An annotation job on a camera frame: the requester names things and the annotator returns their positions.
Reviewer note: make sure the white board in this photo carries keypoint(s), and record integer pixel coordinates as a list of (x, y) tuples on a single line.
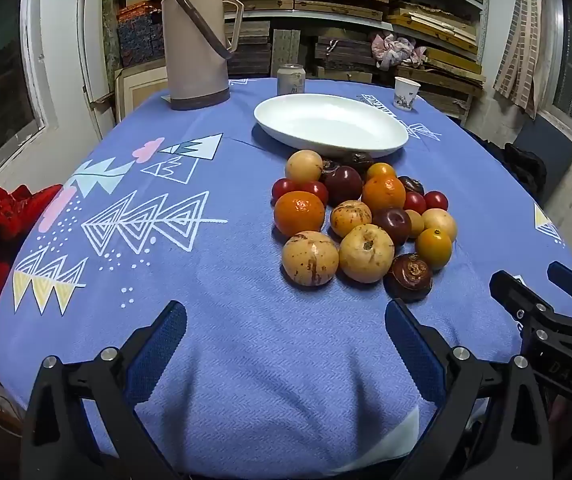
[(90, 70)]

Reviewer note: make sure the small yellow citrus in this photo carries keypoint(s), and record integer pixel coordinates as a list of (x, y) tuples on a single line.
[(434, 247), (380, 170)]

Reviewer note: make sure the floral fabric boxes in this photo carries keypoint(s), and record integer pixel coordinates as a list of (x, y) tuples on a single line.
[(138, 35)]

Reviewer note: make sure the black bag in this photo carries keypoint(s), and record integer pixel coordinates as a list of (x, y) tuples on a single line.
[(523, 165)]

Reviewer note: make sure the dark red plum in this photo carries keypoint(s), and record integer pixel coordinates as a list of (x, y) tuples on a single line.
[(343, 185), (392, 225)]

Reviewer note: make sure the dark brown water chestnut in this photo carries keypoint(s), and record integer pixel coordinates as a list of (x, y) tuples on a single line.
[(330, 167), (408, 277), (411, 185)]

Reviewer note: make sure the white oval plate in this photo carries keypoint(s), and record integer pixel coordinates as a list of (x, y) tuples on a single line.
[(326, 120)]

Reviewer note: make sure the blue printed tablecloth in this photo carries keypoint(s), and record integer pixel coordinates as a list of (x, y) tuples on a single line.
[(215, 285)]

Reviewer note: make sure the silver beverage can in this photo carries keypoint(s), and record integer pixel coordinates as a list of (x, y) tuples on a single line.
[(291, 82)]

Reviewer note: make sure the dark blue chair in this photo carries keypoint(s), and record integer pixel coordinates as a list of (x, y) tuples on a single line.
[(551, 145)]

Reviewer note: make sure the plaid curtain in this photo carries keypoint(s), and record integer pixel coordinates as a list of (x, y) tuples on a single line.
[(521, 35)]

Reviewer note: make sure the dark purple plum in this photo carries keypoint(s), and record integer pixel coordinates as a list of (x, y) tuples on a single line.
[(358, 160)]

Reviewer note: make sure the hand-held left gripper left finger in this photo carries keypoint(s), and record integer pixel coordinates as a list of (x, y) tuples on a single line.
[(160, 340)]

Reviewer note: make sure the large tan round pear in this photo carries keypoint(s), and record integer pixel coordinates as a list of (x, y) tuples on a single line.
[(304, 166)]

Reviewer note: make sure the beige framed panel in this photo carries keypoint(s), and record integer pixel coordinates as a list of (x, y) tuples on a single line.
[(140, 92)]

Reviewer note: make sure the tan thermos flask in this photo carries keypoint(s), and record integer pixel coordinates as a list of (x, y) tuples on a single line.
[(195, 50)]

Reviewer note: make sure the spotted tan pepino melon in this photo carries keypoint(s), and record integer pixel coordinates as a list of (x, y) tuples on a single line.
[(310, 258), (350, 218)]

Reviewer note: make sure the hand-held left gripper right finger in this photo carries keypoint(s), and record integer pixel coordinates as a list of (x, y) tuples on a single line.
[(411, 345)]

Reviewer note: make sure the small tan pear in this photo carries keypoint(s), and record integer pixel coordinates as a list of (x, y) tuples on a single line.
[(415, 223)]

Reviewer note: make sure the pink cloth bundle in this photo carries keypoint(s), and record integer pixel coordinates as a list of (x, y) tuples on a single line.
[(391, 50)]

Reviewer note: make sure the printed paper cup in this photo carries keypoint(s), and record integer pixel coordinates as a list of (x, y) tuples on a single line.
[(407, 95)]

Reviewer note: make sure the orange mandarin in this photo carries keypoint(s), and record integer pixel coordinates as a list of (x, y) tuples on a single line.
[(384, 193), (299, 213)]

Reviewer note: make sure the red cherry tomato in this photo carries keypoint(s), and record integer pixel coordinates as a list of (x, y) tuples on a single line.
[(282, 189), (414, 202), (317, 192), (436, 200)]

